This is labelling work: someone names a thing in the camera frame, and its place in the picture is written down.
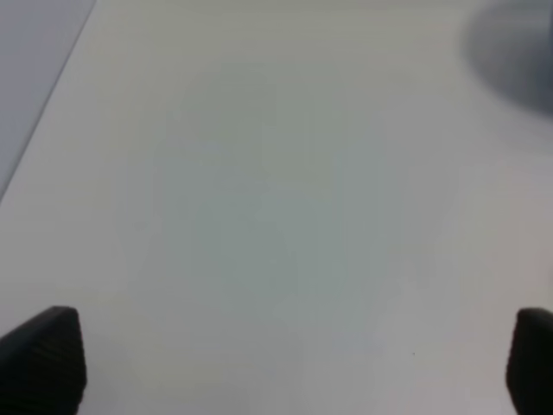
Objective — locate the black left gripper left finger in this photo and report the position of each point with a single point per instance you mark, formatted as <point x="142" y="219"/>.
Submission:
<point x="43" y="364"/>

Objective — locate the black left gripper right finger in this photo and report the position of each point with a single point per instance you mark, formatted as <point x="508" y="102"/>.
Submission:
<point x="528" y="374"/>

